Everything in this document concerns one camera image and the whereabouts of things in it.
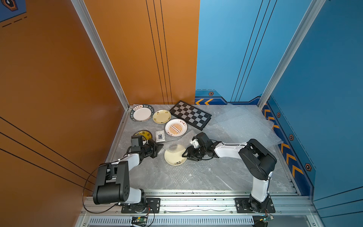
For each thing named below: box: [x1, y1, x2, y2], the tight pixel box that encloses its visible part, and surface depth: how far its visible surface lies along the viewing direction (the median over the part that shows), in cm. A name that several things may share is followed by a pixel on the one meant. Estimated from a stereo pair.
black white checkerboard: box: [169, 100, 213, 132], surface depth 112 cm
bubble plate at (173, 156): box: [164, 146, 187, 166], surface depth 91 cm
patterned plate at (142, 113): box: [129, 104, 155, 123], surface depth 118 cm
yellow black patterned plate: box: [132, 129, 153, 141], surface depth 104 cm
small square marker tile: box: [155, 130, 166, 143], surface depth 101 cm
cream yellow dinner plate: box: [152, 109, 172, 124], surface depth 115 cm
